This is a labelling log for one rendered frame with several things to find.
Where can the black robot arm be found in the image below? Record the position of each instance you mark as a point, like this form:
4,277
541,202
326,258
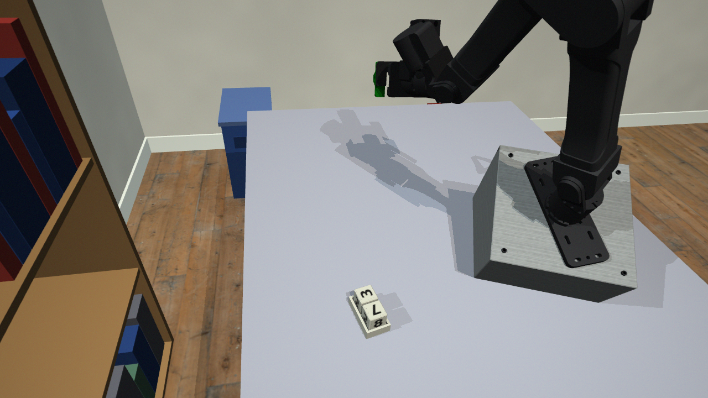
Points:
600,47

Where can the cream number cube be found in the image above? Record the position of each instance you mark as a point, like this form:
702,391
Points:
364,295
374,315

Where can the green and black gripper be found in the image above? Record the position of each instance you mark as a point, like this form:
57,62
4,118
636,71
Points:
397,88

